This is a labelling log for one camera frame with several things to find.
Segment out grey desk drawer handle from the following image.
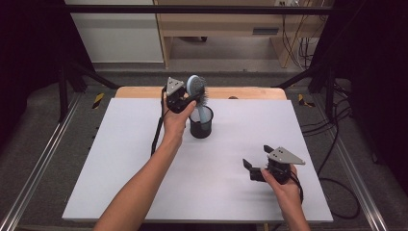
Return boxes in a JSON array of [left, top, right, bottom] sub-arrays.
[[252, 27, 279, 36]]

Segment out person's left hand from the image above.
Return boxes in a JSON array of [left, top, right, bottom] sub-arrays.
[[162, 99, 197, 142]]

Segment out wooden office desk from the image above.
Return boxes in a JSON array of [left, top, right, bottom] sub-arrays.
[[153, 0, 321, 69]]

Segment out hand-held gripper cable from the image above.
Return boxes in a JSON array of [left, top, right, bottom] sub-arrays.
[[150, 86, 168, 157], [290, 169, 304, 205]]

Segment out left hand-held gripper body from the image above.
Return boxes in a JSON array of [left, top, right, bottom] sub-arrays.
[[163, 76, 193, 115]]

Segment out looped black floor cable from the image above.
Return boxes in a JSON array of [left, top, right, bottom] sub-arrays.
[[317, 177, 362, 221]]

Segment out left hand-held gripper cable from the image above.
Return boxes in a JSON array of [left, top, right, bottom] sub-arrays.
[[150, 86, 168, 157]]

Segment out aluminium floor rail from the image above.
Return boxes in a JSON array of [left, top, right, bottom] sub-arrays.
[[0, 92, 83, 231], [333, 134, 391, 231]]

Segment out light blue hair brush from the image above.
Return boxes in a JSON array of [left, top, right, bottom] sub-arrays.
[[186, 74, 210, 124]]

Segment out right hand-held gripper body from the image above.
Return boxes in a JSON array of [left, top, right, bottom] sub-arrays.
[[265, 146, 306, 186]]

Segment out person's right hand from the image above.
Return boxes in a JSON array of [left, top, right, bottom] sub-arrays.
[[260, 163, 304, 210]]

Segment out black horizontal frame bar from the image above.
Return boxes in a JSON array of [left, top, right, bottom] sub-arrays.
[[64, 3, 341, 15]]

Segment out yellow black floor tape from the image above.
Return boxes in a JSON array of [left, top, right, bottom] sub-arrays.
[[297, 93, 317, 109], [91, 92, 106, 110]]

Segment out white power strip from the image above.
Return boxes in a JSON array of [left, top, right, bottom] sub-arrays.
[[275, 0, 301, 8]]

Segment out black floor cables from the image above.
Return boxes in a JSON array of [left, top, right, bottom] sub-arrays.
[[301, 80, 357, 177]]

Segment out right hand-held gripper cable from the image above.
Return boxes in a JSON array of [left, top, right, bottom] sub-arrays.
[[290, 169, 304, 205]]

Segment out white partition panel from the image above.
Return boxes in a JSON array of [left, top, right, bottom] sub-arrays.
[[64, 0, 165, 64]]

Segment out black metal stand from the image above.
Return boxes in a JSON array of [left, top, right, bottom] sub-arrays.
[[272, 64, 338, 123], [57, 61, 121, 123]]

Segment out bundle of desk cables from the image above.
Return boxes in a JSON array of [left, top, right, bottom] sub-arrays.
[[281, 13, 319, 70]]

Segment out black curtain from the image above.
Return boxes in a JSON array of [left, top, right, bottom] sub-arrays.
[[0, 0, 94, 145], [311, 0, 408, 193]]

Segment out black mesh pen holder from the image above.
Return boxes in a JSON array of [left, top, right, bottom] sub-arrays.
[[188, 105, 215, 140]]

